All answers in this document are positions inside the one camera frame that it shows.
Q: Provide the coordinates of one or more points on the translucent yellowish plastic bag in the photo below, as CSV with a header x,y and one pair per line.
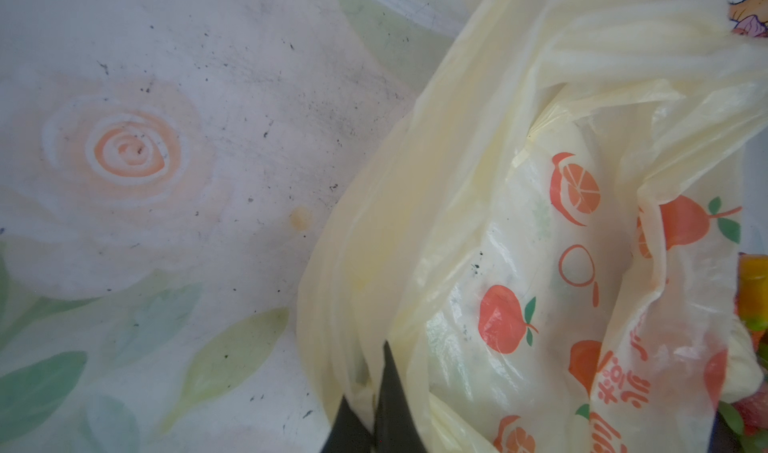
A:
x,y
549,239

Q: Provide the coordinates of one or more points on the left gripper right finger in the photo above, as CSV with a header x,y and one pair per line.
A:
x,y
394,427

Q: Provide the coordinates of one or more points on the yellow fake banana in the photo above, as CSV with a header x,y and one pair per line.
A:
x,y
752,291

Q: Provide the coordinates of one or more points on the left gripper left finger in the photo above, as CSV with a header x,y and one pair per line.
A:
x,y
348,434

